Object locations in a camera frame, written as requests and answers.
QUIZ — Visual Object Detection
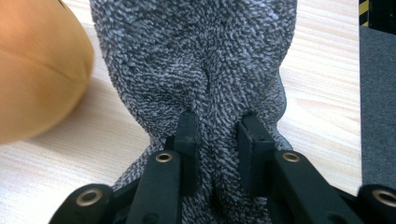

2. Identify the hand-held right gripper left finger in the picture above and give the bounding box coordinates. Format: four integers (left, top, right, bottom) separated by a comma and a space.
164, 110, 200, 198

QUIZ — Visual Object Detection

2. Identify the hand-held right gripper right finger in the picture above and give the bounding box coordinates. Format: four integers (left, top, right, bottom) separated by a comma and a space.
237, 112, 278, 198

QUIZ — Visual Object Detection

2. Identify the grey towel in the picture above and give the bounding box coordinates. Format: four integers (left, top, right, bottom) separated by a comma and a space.
89, 0, 297, 224

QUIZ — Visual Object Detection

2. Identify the orange plush toy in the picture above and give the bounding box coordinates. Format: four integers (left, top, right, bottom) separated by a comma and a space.
0, 0, 95, 145

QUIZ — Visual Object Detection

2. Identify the black yellow striped stand base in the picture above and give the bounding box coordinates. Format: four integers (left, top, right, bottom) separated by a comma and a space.
359, 0, 396, 35

